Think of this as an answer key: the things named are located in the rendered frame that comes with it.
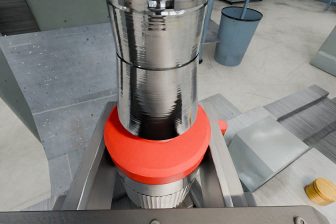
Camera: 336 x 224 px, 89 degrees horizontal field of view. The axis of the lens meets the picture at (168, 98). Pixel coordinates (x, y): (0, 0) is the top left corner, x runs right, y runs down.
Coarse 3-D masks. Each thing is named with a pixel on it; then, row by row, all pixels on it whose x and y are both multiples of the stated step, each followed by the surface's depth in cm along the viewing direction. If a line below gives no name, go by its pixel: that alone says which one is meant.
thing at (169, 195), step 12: (132, 180) 7; (180, 180) 7; (192, 180) 9; (132, 192) 8; (144, 192) 8; (156, 192) 7; (168, 192) 8; (180, 192) 8; (144, 204) 9; (156, 204) 9; (168, 204) 9
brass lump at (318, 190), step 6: (318, 180) 18; (324, 180) 18; (306, 186) 19; (312, 186) 18; (318, 186) 17; (324, 186) 17; (330, 186) 17; (306, 192) 18; (312, 192) 18; (318, 192) 17; (324, 192) 17; (330, 192) 17; (312, 198) 18; (318, 198) 17; (324, 198) 17; (330, 198) 16; (318, 204) 18; (324, 204) 17
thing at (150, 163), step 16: (112, 112) 8; (112, 128) 7; (192, 128) 7; (208, 128) 7; (112, 144) 7; (128, 144) 7; (144, 144) 7; (160, 144) 7; (176, 144) 7; (192, 144) 7; (112, 160) 7; (128, 160) 6; (144, 160) 6; (160, 160) 6; (176, 160) 6; (192, 160) 6; (128, 176) 7; (144, 176) 6; (160, 176) 6; (176, 176) 6
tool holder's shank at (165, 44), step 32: (128, 0) 3; (160, 0) 3; (192, 0) 3; (128, 32) 4; (160, 32) 4; (192, 32) 4; (128, 64) 4; (160, 64) 4; (192, 64) 5; (128, 96) 5; (160, 96) 5; (192, 96) 5; (128, 128) 6; (160, 128) 5
